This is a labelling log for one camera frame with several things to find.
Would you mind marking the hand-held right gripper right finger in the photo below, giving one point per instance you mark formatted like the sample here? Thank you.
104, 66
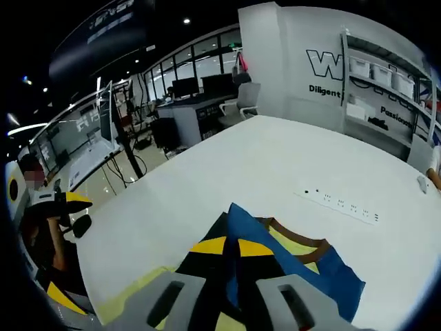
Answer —
275, 300

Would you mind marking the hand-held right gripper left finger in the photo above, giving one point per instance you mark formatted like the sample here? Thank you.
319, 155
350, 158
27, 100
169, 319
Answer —
186, 296

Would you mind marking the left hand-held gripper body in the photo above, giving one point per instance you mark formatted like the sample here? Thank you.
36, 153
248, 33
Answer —
13, 188

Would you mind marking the yellow blue grey garment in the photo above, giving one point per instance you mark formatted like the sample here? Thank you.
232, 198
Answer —
262, 241

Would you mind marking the black chair armrest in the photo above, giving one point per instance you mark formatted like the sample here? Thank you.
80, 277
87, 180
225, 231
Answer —
82, 225

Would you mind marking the white table power strip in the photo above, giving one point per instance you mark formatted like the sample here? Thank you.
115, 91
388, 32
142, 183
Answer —
341, 207

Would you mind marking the grey office desk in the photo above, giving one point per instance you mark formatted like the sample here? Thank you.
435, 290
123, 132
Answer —
179, 117

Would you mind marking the black desk monitor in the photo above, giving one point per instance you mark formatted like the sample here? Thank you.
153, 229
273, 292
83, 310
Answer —
185, 88
220, 84

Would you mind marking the dark overhead display banner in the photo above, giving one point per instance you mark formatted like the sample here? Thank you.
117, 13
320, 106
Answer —
110, 27

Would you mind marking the small white table item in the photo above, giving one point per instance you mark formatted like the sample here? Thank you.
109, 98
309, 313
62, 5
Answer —
422, 184

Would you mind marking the black shelf item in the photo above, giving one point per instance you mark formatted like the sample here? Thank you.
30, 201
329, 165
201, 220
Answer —
377, 123

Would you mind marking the grey office chair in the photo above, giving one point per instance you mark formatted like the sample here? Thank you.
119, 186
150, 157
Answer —
248, 94

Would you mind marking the grey hanging bag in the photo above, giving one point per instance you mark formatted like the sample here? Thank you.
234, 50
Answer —
241, 76

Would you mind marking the pink hanging item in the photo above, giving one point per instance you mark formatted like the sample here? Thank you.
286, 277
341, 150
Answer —
244, 62

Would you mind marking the metal shelving rack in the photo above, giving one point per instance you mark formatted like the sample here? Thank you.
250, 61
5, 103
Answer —
345, 69

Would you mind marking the row of white storage bins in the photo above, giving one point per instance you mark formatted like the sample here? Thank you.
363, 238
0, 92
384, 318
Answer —
380, 72

